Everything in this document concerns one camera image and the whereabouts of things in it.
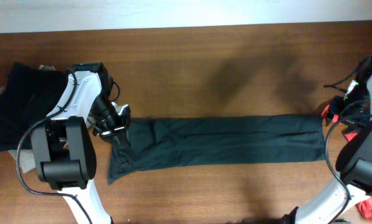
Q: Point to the folded black garment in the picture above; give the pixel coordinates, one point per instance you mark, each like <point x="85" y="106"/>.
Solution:
<point x="29" y="96"/>

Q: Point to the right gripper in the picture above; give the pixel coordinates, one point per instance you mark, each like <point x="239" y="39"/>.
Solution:
<point x="334" y="111"/>

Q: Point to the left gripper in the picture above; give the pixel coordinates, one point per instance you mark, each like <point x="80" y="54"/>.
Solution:
<point x="112" y="131"/>

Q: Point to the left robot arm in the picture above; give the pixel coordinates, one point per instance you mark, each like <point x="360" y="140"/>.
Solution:
<point x="63" y="151"/>

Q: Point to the dark green Nike t-shirt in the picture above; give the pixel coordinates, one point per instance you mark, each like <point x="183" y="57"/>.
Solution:
<point x="171" y="142"/>

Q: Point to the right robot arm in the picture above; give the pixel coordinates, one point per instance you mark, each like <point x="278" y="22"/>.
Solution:
<point x="360" y="86"/>

